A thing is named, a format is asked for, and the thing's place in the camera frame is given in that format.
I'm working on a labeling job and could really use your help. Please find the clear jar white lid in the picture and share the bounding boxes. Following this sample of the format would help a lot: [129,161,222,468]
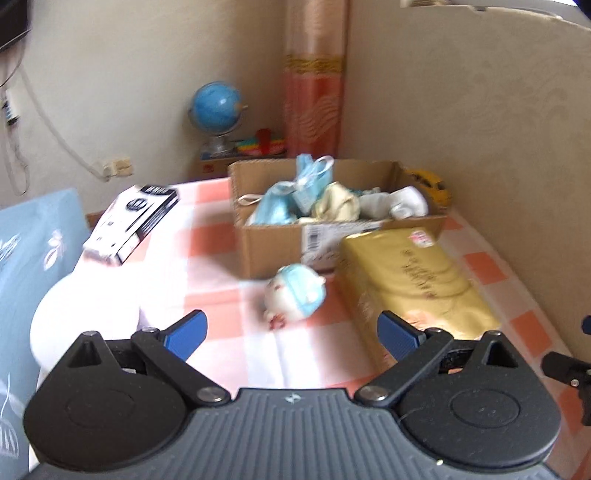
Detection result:
[29,268,148,379]

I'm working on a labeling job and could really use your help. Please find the blue face mask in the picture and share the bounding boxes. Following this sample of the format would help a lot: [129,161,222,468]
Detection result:
[238,181,297,226]
[291,154,335,216]

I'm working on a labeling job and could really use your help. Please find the hanging power strip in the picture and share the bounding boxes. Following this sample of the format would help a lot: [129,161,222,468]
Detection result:
[1,90,20,127]

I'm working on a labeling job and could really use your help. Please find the black white small box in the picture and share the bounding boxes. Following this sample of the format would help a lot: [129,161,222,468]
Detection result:
[83,185,179,265]

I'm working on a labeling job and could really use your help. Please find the wall power socket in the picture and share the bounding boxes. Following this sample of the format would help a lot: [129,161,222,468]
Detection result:
[102,157,134,179]

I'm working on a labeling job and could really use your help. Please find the blue desk globe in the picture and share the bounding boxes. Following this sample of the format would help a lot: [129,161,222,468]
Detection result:
[187,81,247,159]

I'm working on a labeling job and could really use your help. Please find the blue floral pillow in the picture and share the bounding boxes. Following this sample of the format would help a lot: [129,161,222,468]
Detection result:
[0,189,89,479]

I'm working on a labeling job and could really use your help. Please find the orange patterned curtain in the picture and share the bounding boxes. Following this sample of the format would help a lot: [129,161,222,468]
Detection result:
[283,0,349,157]

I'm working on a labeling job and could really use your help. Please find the cream knitted scrunchie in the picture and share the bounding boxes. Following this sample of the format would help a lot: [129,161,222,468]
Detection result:
[311,182,361,222]

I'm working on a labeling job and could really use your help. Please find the yellow toy car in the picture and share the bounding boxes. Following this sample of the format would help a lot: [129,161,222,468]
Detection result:
[406,169,452,209]

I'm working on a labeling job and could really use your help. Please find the white sock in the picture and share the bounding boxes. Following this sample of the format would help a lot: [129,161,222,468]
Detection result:
[359,186,429,220]

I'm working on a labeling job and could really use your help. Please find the cardboard box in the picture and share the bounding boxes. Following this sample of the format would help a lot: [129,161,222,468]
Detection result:
[228,159,446,279]

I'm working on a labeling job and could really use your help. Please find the wall television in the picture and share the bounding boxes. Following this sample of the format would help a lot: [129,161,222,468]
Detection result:
[0,0,30,52]

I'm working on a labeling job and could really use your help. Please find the yellow tissue pack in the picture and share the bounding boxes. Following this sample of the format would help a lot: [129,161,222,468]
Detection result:
[335,229,501,373]

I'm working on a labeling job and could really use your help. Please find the white wall cable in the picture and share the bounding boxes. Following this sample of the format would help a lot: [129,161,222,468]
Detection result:
[18,68,110,181]

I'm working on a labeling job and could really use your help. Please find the checkered tablecloth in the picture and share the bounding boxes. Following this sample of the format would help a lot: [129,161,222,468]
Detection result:
[74,179,590,479]

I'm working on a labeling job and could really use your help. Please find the blue hat plush figurine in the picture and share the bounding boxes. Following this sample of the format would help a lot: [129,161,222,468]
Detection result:
[263,264,327,330]

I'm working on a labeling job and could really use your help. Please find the colourful toy stack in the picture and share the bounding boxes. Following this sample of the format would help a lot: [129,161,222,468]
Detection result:
[231,128,287,158]

